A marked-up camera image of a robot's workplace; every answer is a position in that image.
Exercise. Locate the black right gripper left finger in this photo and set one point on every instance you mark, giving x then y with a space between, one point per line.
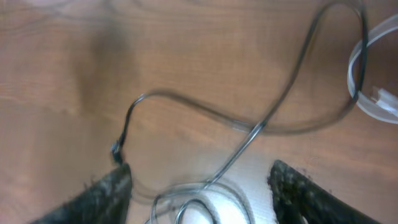
106 201

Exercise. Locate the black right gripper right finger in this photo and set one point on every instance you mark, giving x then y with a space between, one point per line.
296 199

